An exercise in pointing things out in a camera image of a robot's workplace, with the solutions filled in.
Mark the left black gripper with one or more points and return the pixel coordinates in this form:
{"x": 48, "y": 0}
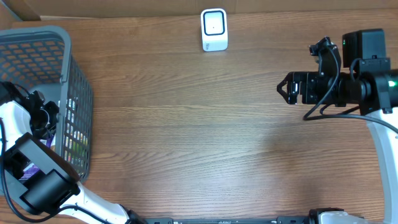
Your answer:
{"x": 37, "y": 101}

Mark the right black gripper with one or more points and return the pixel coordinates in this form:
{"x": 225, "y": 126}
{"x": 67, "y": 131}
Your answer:
{"x": 306, "y": 78}

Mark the green yellow snack packet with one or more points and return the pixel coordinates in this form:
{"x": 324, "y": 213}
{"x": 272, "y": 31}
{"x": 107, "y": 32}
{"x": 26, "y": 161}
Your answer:
{"x": 75, "y": 142}

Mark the purple red liner pack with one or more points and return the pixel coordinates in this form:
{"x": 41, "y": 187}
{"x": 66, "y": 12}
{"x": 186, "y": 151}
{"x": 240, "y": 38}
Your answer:
{"x": 31, "y": 169}

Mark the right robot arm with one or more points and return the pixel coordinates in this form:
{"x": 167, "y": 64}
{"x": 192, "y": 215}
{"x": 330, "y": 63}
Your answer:
{"x": 356, "y": 82}

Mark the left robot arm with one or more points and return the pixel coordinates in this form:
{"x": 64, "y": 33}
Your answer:
{"x": 37, "y": 183}

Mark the white barcode scanner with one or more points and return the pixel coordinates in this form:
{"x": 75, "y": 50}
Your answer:
{"x": 214, "y": 30}

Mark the grey plastic basket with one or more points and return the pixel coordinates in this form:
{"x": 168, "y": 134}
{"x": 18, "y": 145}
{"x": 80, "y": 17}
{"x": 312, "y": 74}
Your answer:
{"x": 40, "y": 59}

